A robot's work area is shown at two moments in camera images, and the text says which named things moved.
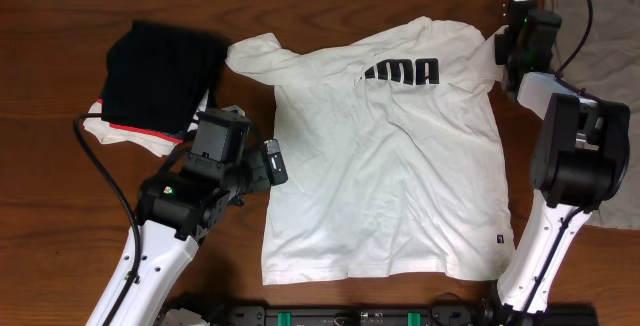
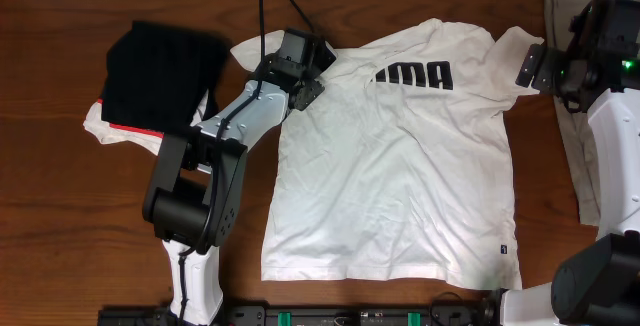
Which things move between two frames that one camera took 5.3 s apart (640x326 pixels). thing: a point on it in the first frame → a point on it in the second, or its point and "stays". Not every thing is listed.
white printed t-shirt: [396, 167] stays
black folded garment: [160, 75] stays
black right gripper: [502, 41] → [545, 79]
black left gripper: [273, 162] → [310, 95]
